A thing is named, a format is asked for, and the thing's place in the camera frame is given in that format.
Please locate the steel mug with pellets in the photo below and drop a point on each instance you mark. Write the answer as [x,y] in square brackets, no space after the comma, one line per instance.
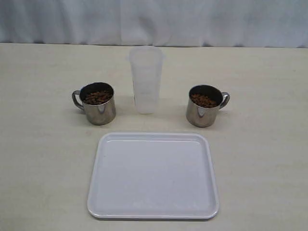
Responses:
[96,100]

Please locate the clear plastic tall cup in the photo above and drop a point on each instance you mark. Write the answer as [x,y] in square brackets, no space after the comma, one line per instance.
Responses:
[146,64]

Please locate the white rectangular tray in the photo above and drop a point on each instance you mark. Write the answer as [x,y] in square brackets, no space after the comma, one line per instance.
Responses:
[143,175]

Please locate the white backdrop curtain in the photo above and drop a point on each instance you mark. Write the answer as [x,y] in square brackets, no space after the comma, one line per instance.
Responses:
[175,23]

